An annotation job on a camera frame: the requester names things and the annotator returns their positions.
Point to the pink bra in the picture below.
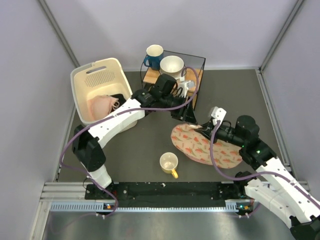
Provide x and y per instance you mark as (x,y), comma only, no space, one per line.
(101,106)

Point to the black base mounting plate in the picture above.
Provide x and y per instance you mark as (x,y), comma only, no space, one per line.
(215,190)

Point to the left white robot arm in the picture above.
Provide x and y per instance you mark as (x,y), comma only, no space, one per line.
(88,142)

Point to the white ceramic bowl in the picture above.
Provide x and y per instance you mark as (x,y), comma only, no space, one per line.
(172,65)

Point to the yellow ceramic mug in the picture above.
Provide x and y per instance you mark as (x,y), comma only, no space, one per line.
(169,163)

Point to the black wire wooden shelf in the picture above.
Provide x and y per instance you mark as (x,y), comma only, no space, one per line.
(149,76)

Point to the cream plastic laundry basket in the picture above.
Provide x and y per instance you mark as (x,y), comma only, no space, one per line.
(102,77)

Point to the blue ceramic mug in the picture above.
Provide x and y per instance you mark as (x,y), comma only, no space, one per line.
(154,55)

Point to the floral bra laundry bag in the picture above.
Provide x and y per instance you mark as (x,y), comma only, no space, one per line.
(197,148)

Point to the black garment in basket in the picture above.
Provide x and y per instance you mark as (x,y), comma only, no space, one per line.
(120,98)

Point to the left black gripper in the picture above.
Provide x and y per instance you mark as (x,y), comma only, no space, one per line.
(186,114)

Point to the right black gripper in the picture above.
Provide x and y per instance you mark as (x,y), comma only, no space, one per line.
(207,129)

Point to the grey slotted cable duct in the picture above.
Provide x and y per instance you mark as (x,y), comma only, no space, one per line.
(105,206)

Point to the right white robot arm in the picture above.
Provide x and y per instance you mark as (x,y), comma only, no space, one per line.
(271,185)

